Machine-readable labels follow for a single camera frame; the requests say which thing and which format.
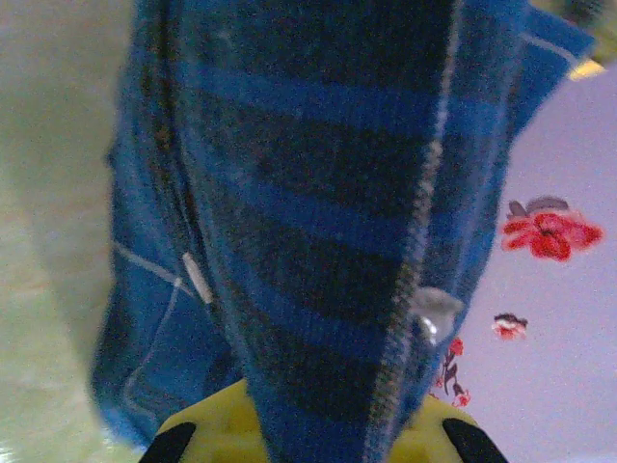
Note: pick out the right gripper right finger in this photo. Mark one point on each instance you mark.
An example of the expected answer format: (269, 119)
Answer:
(429, 439)

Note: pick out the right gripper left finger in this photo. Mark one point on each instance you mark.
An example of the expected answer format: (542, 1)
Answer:
(217, 434)

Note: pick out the blue plaid long sleeve shirt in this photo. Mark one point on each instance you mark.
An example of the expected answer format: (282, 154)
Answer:
(328, 193)

